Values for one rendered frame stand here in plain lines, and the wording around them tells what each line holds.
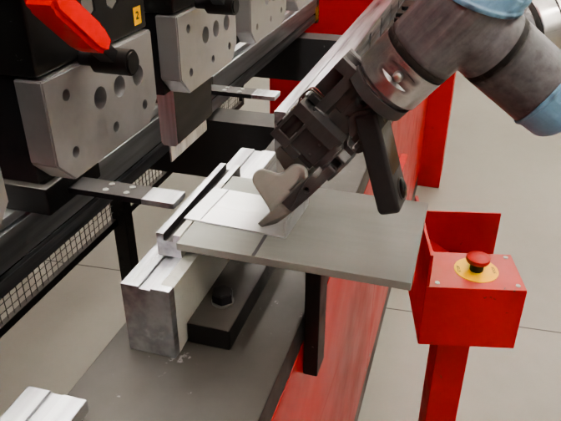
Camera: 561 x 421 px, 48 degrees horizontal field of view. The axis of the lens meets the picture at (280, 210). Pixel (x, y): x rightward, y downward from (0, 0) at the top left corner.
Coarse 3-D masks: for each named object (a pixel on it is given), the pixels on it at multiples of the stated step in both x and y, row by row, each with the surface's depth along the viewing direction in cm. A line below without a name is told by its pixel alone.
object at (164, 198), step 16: (48, 176) 79; (80, 176) 84; (96, 176) 87; (16, 192) 79; (32, 192) 78; (48, 192) 78; (64, 192) 81; (80, 192) 81; (96, 192) 80; (112, 192) 80; (128, 192) 80; (144, 192) 80; (160, 192) 80; (176, 192) 80; (16, 208) 80; (32, 208) 79; (48, 208) 78
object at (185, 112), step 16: (208, 80) 75; (160, 96) 67; (176, 96) 67; (192, 96) 71; (208, 96) 75; (160, 112) 68; (176, 112) 68; (192, 112) 71; (208, 112) 76; (160, 128) 69; (176, 128) 68; (192, 128) 72; (176, 144) 69
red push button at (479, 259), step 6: (468, 252) 104; (474, 252) 104; (480, 252) 104; (468, 258) 103; (474, 258) 102; (480, 258) 102; (486, 258) 102; (474, 264) 102; (480, 264) 102; (486, 264) 102; (474, 270) 103; (480, 270) 103
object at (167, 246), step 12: (216, 168) 88; (204, 180) 84; (216, 180) 86; (228, 180) 85; (204, 192) 83; (192, 204) 79; (180, 216) 76; (168, 228) 74; (168, 240) 73; (168, 252) 73; (180, 252) 73
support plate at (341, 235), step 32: (256, 192) 81; (320, 192) 81; (192, 224) 74; (320, 224) 74; (352, 224) 74; (384, 224) 74; (416, 224) 74; (224, 256) 69; (256, 256) 68; (288, 256) 68; (320, 256) 68; (352, 256) 68; (384, 256) 68; (416, 256) 68
